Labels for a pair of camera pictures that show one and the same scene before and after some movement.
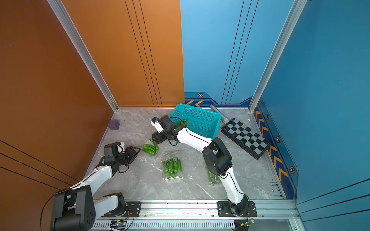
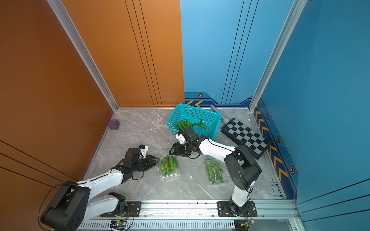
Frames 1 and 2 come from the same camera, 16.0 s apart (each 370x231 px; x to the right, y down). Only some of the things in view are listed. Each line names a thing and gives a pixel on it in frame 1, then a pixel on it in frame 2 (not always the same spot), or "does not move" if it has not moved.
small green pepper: [183, 122] to [201, 124]
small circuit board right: [248, 223] does not move
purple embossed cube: [113, 124] does not move
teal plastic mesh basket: [198, 120] does not move
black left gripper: [131, 152] to [150, 160]
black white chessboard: [249, 140] does not move
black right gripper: [157, 138] to [177, 151]
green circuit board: [118, 224] does not move
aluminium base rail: [272, 215] does not move
